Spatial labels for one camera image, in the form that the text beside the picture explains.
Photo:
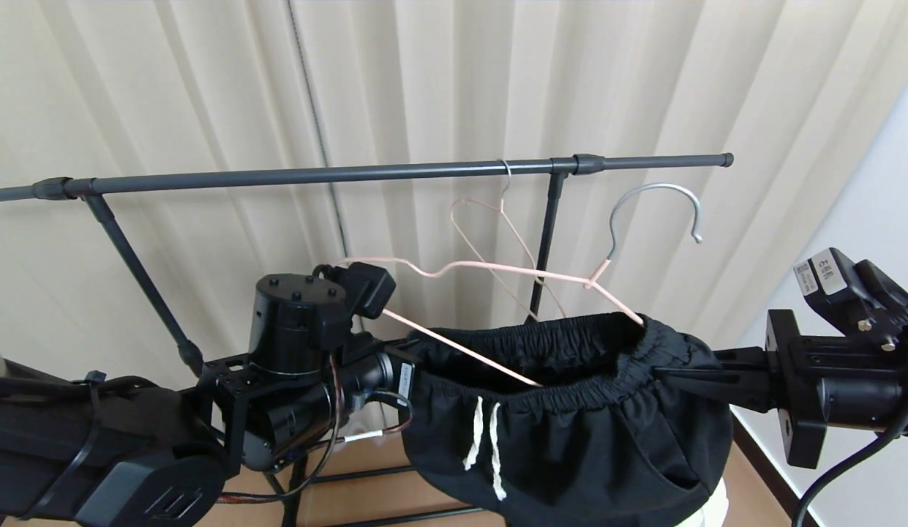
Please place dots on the black clothes rack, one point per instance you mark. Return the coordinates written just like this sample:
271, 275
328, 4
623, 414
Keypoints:
278, 176

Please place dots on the beige curtain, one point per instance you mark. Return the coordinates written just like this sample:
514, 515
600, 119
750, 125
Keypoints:
205, 88

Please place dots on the black shorts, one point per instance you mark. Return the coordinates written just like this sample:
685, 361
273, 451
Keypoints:
585, 439

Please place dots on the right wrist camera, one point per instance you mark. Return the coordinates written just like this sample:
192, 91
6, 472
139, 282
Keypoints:
849, 293

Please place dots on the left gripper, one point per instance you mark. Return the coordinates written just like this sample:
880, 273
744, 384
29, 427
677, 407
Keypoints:
307, 417

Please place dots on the pink clothes hanger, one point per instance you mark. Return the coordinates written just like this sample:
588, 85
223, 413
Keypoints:
506, 219
497, 269

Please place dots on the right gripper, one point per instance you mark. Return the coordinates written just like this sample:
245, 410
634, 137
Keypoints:
849, 388

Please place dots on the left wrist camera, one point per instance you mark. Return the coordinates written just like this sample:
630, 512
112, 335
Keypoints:
366, 285

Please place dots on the white laundry basket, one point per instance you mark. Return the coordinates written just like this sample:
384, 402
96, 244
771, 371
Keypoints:
717, 505

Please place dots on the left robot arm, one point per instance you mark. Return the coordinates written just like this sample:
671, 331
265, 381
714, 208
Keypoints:
132, 439

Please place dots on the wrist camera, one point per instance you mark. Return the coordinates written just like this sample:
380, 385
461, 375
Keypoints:
849, 293
366, 285

